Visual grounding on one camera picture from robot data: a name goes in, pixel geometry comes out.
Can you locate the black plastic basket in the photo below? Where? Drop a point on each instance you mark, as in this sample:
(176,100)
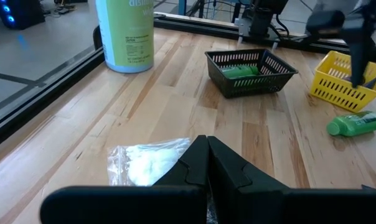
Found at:
(253,87)

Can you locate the green travel bottle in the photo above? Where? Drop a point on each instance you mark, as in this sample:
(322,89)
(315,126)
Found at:
(237,72)
(356,124)
(254,70)

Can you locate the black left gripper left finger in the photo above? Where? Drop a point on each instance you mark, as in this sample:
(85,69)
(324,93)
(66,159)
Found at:
(188,177)

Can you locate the bag of cotton balls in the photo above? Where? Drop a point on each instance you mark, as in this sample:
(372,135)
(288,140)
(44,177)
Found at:
(144,163)

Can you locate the black computer tower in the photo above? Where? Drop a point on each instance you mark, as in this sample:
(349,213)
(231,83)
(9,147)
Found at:
(16,12)

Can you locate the green white wipes canister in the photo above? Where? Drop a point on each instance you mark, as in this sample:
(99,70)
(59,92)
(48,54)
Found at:
(125,37)

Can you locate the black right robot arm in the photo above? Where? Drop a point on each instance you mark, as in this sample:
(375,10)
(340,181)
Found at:
(259,18)

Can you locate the yellow plastic basket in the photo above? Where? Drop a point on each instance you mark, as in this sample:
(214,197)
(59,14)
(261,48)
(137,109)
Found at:
(334,84)

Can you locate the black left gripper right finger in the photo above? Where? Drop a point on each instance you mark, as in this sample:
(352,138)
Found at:
(237,186)

